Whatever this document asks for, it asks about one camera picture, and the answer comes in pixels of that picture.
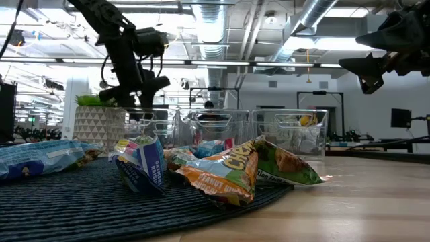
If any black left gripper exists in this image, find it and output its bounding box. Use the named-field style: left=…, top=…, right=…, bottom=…
left=99, top=32, right=171, bottom=109

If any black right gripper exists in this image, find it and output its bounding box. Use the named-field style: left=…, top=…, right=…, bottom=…
left=338, top=0, right=430, bottom=95

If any purple oatmeal raisin granola bar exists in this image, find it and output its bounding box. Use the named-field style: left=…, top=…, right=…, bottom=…
left=107, top=134, right=168, bottom=197

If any orange peanut butter granola bar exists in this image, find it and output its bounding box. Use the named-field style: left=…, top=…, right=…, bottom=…
left=163, top=147, right=196, bottom=173

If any blue wrapper granola bar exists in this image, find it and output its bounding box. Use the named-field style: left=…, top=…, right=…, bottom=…
left=0, top=139, right=85, bottom=183
left=69, top=140, right=105, bottom=169

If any small light blue granola bar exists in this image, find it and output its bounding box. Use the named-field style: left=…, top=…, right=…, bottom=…
left=193, top=139, right=226, bottom=159

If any orange Chex snack bag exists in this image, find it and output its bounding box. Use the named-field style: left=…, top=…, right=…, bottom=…
left=174, top=136, right=326, bottom=207

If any clear plastic bin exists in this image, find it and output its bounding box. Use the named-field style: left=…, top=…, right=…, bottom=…
left=116, top=106, right=184, bottom=153
left=179, top=108, right=253, bottom=149
left=251, top=108, right=329, bottom=159

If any succulent in triangle-pattern pot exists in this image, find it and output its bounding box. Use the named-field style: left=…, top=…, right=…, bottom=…
left=72, top=93, right=127, bottom=151

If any black monitor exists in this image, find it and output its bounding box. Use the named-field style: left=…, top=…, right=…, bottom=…
left=390, top=108, right=413, bottom=129

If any yellow hanging pendant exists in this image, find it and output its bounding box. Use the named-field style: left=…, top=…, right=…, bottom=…
left=305, top=49, right=312, bottom=85

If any ceiling light strip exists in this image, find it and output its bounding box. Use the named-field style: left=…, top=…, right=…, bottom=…
left=0, top=57, right=343, bottom=69

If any black background bench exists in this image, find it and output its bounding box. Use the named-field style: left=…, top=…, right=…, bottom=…
left=327, top=134, right=430, bottom=154

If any round dark blue woven placemat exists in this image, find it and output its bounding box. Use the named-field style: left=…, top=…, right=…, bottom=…
left=0, top=156, right=295, bottom=242

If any black cabinet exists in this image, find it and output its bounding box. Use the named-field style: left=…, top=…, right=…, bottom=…
left=0, top=80, right=17, bottom=144

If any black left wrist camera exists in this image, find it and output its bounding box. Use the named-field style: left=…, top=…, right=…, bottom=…
left=134, top=26, right=169, bottom=58

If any black background rig frame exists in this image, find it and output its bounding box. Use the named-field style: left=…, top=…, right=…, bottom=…
left=189, top=86, right=241, bottom=110
left=296, top=90, right=345, bottom=138

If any silver ventilation duct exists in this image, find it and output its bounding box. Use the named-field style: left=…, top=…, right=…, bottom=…
left=191, top=0, right=230, bottom=108
left=268, top=0, right=339, bottom=65

